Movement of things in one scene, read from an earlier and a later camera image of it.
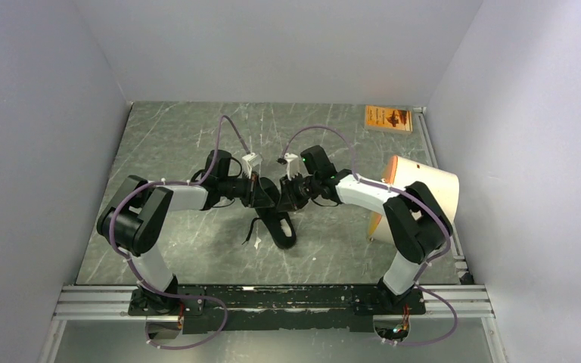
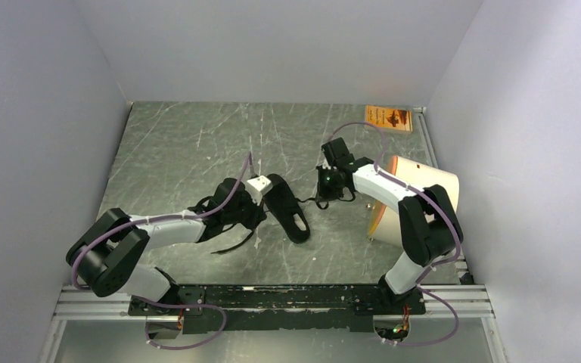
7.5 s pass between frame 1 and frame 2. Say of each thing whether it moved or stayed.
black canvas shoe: moved
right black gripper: moved
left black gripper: moved
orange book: stayed
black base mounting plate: stayed
